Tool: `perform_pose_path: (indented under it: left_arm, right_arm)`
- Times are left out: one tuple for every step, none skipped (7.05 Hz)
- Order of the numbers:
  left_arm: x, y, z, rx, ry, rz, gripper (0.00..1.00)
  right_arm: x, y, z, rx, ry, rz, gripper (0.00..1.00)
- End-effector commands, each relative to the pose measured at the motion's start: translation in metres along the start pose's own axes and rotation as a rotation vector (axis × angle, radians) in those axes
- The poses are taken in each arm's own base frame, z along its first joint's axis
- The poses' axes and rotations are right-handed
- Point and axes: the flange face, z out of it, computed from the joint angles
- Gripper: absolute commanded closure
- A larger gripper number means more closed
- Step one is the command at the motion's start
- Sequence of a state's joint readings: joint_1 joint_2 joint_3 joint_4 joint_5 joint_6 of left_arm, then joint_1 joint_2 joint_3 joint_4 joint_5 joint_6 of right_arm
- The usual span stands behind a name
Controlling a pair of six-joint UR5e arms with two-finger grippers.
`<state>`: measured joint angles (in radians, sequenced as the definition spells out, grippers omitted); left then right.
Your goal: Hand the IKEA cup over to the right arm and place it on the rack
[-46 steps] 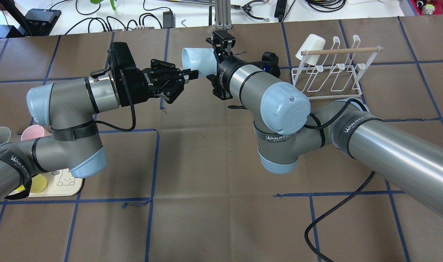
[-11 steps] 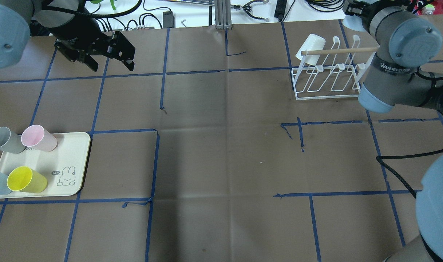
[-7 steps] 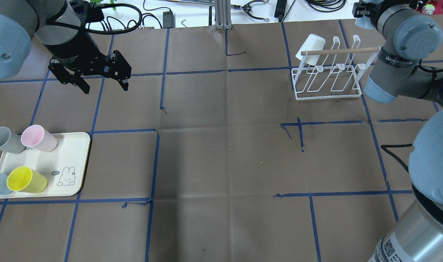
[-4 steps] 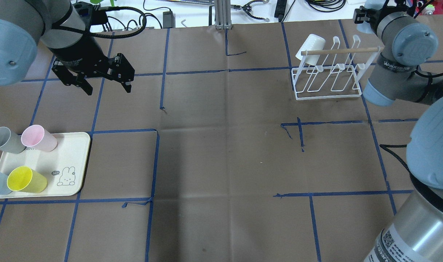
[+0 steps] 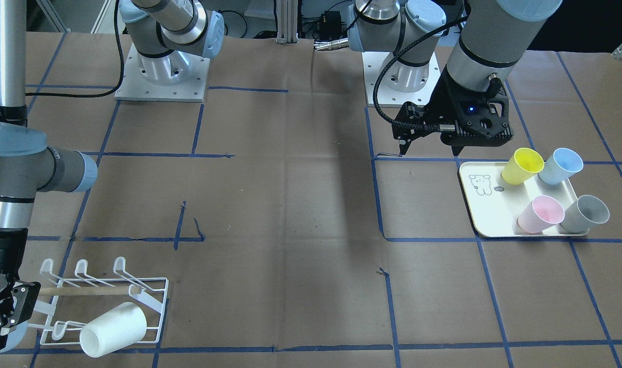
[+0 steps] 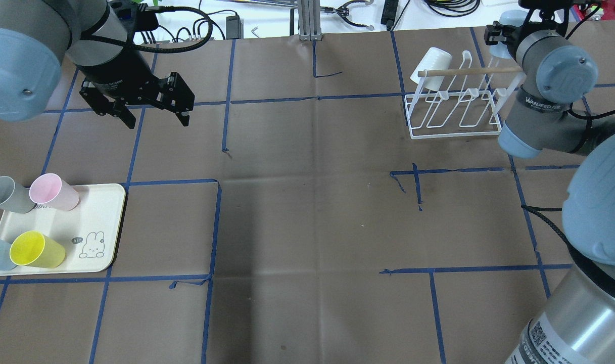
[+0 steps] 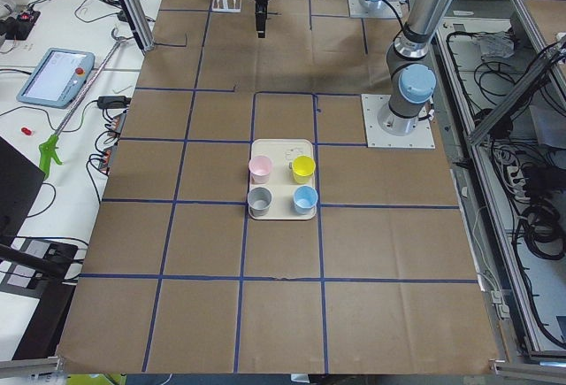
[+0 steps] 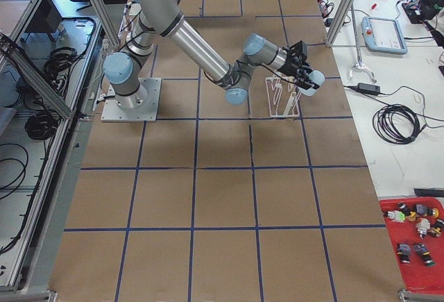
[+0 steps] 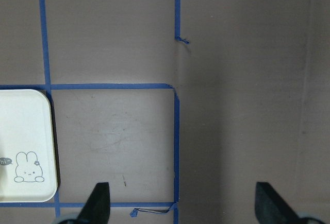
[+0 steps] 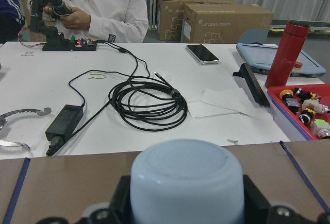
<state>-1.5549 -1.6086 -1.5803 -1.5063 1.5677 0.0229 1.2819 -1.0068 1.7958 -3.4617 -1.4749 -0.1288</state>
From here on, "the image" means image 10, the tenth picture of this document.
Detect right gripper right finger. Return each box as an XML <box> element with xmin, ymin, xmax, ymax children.
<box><xmin>243</xmin><ymin>175</ymin><xmax>329</xmax><ymax>224</ymax></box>

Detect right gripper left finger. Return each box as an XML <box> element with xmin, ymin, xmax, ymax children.
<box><xmin>79</xmin><ymin>176</ymin><xmax>130</xmax><ymax>223</ymax></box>

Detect light blue cup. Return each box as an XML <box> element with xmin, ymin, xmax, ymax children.
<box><xmin>130</xmin><ymin>139</ymin><xmax>244</xmax><ymax>223</ymax></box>

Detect red parts tray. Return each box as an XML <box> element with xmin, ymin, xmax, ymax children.
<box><xmin>267</xmin><ymin>83</ymin><xmax>329</xmax><ymax>141</ymax></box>

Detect black power adapter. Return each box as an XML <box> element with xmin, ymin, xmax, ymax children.
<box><xmin>45</xmin><ymin>105</ymin><xmax>83</xmax><ymax>142</ymax></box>

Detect white paper sheets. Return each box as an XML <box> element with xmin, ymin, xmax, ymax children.
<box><xmin>188</xmin><ymin>88</ymin><xmax>261</xmax><ymax>119</ymax></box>

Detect metal reacher tool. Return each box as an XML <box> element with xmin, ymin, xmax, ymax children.
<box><xmin>0</xmin><ymin>107</ymin><xmax>52</xmax><ymax>150</ymax></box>

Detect black plastic tool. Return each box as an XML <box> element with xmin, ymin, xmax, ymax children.
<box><xmin>233</xmin><ymin>63</ymin><xmax>270</xmax><ymax>107</ymax></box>

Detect teach pendant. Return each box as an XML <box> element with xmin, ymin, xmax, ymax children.
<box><xmin>236</xmin><ymin>43</ymin><xmax>326</xmax><ymax>78</ymax></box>

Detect black smartphone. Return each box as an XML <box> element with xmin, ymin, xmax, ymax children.
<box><xmin>186</xmin><ymin>44</ymin><xmax>220</xmax><ymax>65</ymax></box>

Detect red thermos bottle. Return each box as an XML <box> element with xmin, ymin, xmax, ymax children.
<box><xmin>265</xmin><ymin>20</ymin><xmax>310</xmax><ymax>88</ymax></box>

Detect cardboard box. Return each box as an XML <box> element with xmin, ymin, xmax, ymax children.
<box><xmin>181</xmin><ymin>4</ymin><xmax>274</xmax><ymax>44</ymax></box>
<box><xmin>157</xmin><ymin>0</ymin><xmax>235</xmax><ymax>42</ymax></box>

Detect person in white hoodie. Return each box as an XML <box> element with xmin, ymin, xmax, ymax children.
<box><xmin>54</xmin><ymin>0</ymin><xmax>149</xmax><ymax>43</ymax></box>

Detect person in blue jacket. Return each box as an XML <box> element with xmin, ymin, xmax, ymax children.
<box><xmin>1</xmin><ymin>0</ymin><xmax>26</xmax><ymax>44</ymax></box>

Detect coiled black cable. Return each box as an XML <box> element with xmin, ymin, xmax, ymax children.
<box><xmin>107</xmin><ymin>76</ymin><xmax>188</xmax><ymax>132</ymax></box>

